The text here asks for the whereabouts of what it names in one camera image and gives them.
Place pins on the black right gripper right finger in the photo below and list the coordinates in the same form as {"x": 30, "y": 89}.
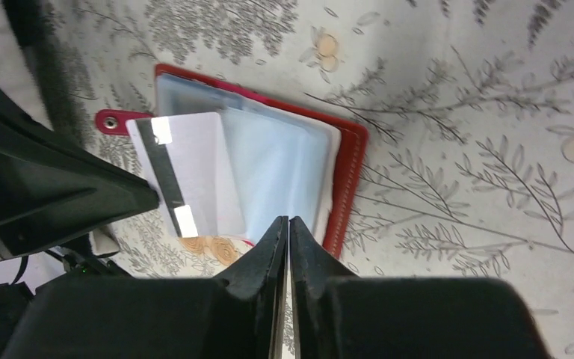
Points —
{"x": 311, "y": 267}

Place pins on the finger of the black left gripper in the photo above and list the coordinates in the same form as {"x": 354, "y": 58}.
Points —
{"x": 52, "y": 191}

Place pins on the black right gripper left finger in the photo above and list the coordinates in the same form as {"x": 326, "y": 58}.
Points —
{"x": 252, "y": 308}

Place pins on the red leather card holder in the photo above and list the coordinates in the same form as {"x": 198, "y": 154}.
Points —
{"x": 287, "y": 160}

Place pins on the silver grey credit card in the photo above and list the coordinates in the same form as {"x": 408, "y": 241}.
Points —
{"x": 186, "y": 161}

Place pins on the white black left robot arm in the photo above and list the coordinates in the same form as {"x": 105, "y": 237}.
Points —
{"x": 90, "y": 316}

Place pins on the floral patterned table mat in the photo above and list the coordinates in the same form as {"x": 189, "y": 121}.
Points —
{"x": 469, "y": 106}

